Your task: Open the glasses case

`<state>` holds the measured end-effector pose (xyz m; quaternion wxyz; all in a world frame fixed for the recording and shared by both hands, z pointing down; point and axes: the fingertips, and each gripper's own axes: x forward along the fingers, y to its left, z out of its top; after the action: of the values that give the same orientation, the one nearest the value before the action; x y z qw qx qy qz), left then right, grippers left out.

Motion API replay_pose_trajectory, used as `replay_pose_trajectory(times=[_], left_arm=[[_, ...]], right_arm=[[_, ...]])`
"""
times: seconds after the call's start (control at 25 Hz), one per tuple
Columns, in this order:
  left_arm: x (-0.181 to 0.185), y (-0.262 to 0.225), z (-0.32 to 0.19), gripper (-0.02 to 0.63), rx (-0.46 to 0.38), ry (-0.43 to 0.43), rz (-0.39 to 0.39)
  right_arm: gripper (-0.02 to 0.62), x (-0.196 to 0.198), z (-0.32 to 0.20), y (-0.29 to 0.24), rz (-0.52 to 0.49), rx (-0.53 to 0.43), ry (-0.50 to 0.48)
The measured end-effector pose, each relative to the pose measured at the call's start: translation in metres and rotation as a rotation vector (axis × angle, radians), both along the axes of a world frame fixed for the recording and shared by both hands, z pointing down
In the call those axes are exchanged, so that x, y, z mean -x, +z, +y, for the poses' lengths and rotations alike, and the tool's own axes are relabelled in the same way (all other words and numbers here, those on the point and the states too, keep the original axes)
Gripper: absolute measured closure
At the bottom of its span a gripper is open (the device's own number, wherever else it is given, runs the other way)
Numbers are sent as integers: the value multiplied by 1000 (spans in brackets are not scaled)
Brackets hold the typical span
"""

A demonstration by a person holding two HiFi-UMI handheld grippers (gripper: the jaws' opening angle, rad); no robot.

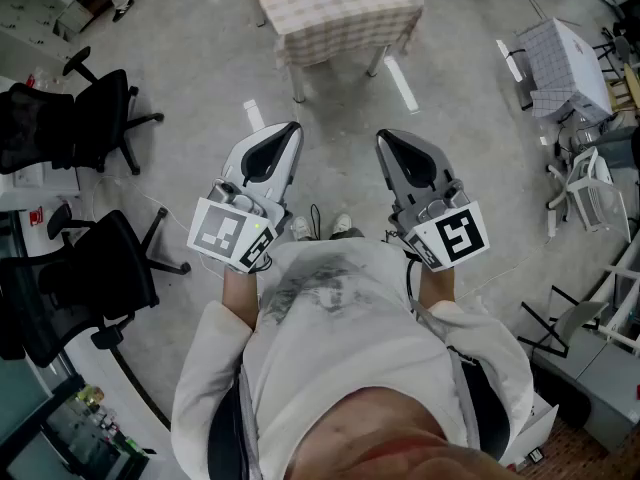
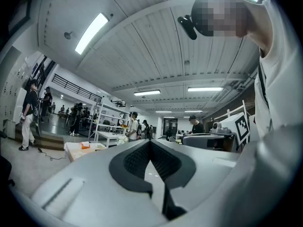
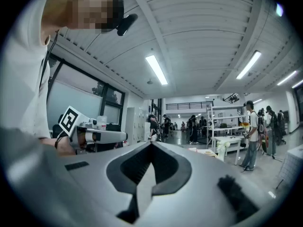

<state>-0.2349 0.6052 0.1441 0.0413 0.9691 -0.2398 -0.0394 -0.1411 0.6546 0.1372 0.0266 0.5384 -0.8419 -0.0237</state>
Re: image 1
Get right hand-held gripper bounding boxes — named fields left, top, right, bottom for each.
left=375, top=128, right=491, bottom=273

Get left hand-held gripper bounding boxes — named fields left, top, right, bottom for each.
left=187, top=121, right=305, bottom=275

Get person's left forearm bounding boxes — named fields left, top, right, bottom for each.
left=222, top=262, right=266, bottom=330

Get person's right forearm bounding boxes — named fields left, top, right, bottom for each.
left=417, top=262, right=456, bottom=315

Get person's right white shoe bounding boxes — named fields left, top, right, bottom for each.
left=329, top=212, right=354, bottom=239

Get person's dark trousers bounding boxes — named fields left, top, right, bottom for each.
left=327, top=226, right=366, bottom=242

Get beige checkered flower tablecloth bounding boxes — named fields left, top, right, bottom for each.
left=239, top=0, right=425, bottom=69

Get person's white printed t-shirt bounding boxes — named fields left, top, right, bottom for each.
left=169, top=235, right=536, bottom=480

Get white office chair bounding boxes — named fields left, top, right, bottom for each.
left=546, top=147, right=632, bottom=244

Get white grid-pattern tablecloth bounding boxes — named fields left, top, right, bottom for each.
left=514, top=17, right=614, bottom=122

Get black office chair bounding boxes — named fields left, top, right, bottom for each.
left=0, top=45, right=165, bottom=177
left=0, top=202, right=192, bottom=369

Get grey chair black legs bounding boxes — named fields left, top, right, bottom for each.
left=517, top=285, right=611, bottom=359

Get white metal rack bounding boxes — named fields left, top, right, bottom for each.
left=594, top=247, right=640, bottom=357

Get person's head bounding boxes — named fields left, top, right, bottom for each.
left=287, top=387, right=506, bottom=480

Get glass display cabinet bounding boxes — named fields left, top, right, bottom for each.
left=0, top=357, right=156, bottom=480

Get white floor cable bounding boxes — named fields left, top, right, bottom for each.
left=92, top=175, right=226, bottom=279

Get black backpack strap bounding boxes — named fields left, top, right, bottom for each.
left=207, top=372, right=251, bottom=480
left=449, top=347, right=511, bottom=462

